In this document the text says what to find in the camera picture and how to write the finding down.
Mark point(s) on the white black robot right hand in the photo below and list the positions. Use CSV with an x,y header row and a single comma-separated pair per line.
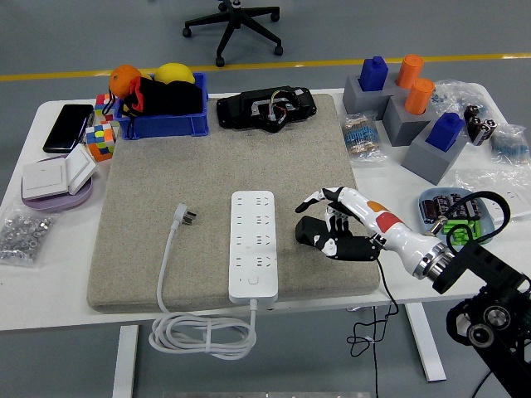
x,y
398,236

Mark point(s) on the black plug adapter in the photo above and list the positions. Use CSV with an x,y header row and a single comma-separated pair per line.
x,y
307,230

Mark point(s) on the white power strip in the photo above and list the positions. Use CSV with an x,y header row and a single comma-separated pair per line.
x,y
253,248

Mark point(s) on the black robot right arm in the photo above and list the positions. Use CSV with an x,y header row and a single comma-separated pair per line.
x,y
489,265

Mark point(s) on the light blue tray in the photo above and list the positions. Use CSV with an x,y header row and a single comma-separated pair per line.
x,y
426,226

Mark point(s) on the black capacitor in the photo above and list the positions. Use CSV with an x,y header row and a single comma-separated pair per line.
x,y
475,209
462,209
428,211
441,205

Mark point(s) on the green battery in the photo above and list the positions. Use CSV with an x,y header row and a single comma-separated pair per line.
x,y
458,240
454,230
456,224
477,230

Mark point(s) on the grey block holder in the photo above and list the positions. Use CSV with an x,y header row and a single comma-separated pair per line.
x,y
398,124
423,159
352,99

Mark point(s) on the bag of tan blue resistors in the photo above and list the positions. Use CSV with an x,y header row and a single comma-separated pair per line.
x,y
361,137

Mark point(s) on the blue square peg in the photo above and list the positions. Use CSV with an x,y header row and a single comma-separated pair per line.
x,y
444,132
373,74

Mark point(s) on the white table leg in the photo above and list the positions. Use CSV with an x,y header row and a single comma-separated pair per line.
x,y
427,352
124,365

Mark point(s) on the bag of black capacitors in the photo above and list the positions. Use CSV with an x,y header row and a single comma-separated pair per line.
x,y
481,126

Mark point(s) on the orange cylinder peg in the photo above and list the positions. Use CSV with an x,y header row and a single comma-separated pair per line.
x,y
419,97
410,70

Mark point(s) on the clear bag of small parts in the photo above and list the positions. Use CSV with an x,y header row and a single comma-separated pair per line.
x,y
452,95

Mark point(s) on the grey-brown mat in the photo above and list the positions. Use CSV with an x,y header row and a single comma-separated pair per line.
x,y
186,166

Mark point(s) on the blue plastic bin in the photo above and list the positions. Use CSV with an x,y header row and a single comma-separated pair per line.
x,y
166,124

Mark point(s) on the black office chair base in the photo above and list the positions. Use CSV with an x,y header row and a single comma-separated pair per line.
x,y
232,25

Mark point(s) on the yellow lemon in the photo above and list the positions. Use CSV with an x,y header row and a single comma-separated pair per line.
x,y
174,74

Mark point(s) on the large colourful puzzle cube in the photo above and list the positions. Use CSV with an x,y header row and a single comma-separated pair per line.
x,y
99,141

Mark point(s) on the orange fruit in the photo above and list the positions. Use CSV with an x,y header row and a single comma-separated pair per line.
x,y
122,79

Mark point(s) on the small colourful puzzle cube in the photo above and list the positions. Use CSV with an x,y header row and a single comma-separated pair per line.
x,y
101,103

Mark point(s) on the purple round plate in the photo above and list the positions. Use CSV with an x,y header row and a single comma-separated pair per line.
x,y
54,204

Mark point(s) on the black smartphone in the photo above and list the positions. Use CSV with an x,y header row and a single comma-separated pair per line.
x,y
68,128

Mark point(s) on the bag of metal nuts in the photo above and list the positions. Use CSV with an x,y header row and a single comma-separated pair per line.
x,y
20,234

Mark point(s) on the white wall socket panel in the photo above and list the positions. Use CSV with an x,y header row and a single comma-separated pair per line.
x,y
518,203

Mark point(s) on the white tilted wall switch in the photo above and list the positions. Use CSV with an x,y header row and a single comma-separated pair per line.
x,y
81,168

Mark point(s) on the white flat wall switch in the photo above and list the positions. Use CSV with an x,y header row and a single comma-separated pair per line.
x,y
43,178

